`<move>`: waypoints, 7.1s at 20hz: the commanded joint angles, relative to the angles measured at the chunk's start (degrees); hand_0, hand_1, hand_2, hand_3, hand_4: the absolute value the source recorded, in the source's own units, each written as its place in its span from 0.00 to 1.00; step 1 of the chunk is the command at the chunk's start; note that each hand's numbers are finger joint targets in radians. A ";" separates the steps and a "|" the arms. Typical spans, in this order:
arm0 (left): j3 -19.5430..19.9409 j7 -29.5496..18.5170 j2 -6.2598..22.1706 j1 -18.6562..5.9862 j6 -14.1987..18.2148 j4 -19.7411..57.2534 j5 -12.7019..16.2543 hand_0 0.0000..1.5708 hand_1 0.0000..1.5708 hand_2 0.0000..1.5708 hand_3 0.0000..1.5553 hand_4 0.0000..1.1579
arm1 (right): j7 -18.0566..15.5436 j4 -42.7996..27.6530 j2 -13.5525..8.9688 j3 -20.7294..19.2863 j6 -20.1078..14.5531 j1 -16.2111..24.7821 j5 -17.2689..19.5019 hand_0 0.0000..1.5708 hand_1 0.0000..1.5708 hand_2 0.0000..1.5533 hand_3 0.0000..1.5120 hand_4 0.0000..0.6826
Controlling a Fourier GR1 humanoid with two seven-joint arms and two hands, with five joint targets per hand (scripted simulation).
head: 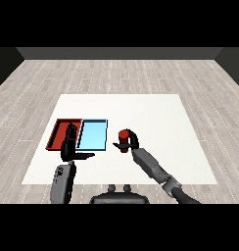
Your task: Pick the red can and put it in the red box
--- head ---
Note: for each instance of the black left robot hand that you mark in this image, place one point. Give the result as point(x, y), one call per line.
point(68, 147)

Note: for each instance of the shallow red open box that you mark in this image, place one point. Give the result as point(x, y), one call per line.
point(59, 133)

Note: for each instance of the small red can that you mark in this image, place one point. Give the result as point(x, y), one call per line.
point(123, 136)

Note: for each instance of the dark grey robot body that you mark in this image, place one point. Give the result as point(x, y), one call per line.
point(119, 197)

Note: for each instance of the shallow light blue open box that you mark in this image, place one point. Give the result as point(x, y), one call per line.
point(92, 134)

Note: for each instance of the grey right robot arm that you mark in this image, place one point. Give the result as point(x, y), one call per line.
point(157, 171)

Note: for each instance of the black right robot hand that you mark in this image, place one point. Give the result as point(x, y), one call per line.
point(133, 141)

